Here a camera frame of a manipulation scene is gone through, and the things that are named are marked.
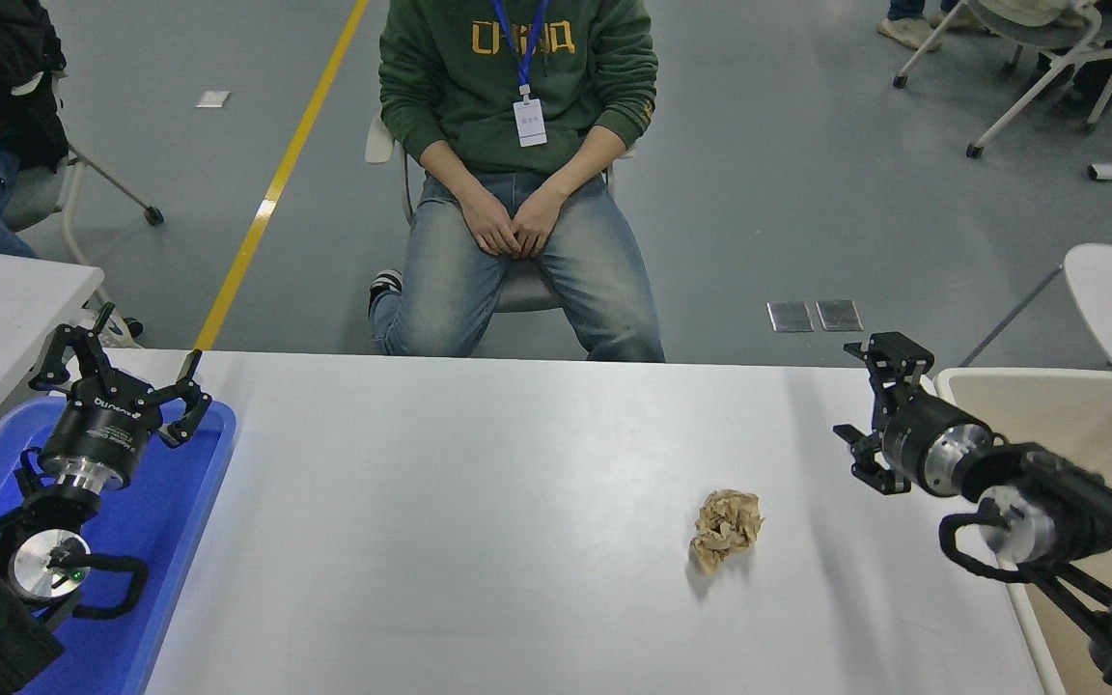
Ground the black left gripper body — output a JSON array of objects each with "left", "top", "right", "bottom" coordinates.
[{"left": 40, "top": 375, "right": 164, "bottom": 477}]

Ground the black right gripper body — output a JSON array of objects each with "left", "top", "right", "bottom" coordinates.
[{"left": 880, "top": 392, "right": 993, "bottom": 495}]

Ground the tan paper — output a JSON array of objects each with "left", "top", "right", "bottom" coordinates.
[{"left": 690, "top": 488, "right": 765, "bottom": 578}]

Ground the person's right hand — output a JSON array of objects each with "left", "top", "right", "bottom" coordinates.
[{"left": 463, "top": 187, "right": 519, "bottom": 260}]

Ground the person's left hand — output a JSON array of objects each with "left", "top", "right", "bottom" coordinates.
[{"left": 513, "top": 182, "right": 572, "bottom": 261}]

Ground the blue plastic tray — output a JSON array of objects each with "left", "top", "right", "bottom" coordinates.
[{"left": 0, "top": 394, "right": 236, "bottom": 695}]

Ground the white wheeled chair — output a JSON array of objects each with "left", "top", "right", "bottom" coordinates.
[
  {"left": 366, "top": 114, "right": 639, "bottom": 315},
  {"left": 0, "top": 69, "right": 167, "bottom": 341},
  {"left": 892, "top": 0, "right": 1112, "bottom": 158}
]

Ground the large pale bin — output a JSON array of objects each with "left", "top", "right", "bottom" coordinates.
[{"left": 934, "top": 367, "right": 1112, "bottom": 695}]

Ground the white badge on blue lanyard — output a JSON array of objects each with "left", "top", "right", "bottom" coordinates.
[{"left": 492, "top": 0, "right": 551, "bottom": 148}]

